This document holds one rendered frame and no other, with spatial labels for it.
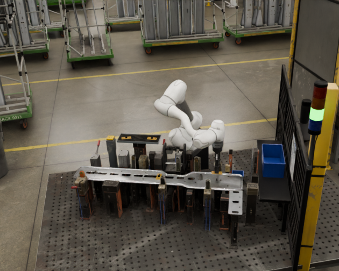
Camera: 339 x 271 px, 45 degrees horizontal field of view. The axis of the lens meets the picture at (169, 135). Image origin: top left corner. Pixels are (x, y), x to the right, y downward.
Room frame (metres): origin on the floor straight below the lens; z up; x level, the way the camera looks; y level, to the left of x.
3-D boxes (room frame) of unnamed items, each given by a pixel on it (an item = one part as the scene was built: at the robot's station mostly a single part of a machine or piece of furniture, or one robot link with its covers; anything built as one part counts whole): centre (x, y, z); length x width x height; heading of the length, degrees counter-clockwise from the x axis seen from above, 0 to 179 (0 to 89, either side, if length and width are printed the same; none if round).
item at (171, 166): (2.98, -0.04, 0.94); 0.18 x 0.13 x 0.49; 80
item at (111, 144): (3.22, 0.52, 0.92); 0.08 x 0.08 x 0.44; 80
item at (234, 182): (2.80, 0.12, 1.00); 1.38 x 0.22 x 0.02; 80
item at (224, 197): (2.52, -0.40, 0.84); 0.11 x 0.10 x 0.28; 170
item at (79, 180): (2.72, 0.71, 0.88); 0.15 x 0.11 x 0.36; 170
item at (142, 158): (2.98, 0.23, 0.89); 0.13 x 0.11 x 0.38; 170
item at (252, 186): (2.54, -0.60, 0.88); 0.08 x 0.08 x 0.36; 80
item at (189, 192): (2.58, -0.14, 0.84); 0.11 x 0.08 x 0.29; 170
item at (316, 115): (1.99, -0.79, 1.90); 0.07 x 0.07 x 0.06
